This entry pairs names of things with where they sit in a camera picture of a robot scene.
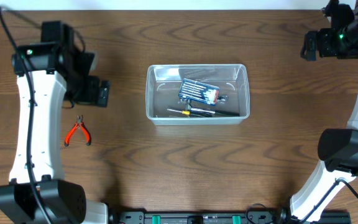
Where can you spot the steel claw hammer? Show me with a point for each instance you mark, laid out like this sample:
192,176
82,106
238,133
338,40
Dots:
204,108

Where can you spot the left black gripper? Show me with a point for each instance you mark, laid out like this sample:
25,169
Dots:
87,97

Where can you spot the red handled cutting pliers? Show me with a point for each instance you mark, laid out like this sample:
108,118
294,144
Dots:
78,125

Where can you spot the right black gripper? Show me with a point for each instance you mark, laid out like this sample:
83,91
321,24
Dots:
327,48

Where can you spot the blue precision screwdriver set case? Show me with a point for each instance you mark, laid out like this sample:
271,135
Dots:
198,89

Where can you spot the black yellow screwdriver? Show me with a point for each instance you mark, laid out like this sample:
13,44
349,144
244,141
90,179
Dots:
191,113

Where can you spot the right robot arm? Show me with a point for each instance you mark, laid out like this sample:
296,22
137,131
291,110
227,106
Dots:
337,148

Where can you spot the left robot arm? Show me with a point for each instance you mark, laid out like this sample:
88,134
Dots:
48,73

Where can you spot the silver combination wrench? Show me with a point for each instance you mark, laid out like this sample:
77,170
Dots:
219,99

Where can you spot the clear plastic container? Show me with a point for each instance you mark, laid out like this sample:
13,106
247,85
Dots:
164,81

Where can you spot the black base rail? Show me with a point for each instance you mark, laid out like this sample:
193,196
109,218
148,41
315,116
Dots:
254,214

